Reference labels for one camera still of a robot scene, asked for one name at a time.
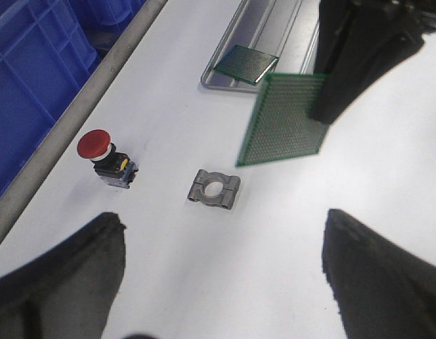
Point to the silver metal tray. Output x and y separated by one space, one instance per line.
286 29

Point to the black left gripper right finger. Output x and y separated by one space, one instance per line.
382 291

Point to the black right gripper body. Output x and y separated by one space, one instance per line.
359 41

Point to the grey metal pipe clamp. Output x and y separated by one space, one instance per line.
214 189

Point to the red emergency stop button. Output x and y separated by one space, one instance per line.
114 168

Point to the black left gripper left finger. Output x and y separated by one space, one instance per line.
68 291

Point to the green perforated circuit board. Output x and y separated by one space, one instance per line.
246 64

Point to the blue crate centre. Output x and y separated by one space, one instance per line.
47 53

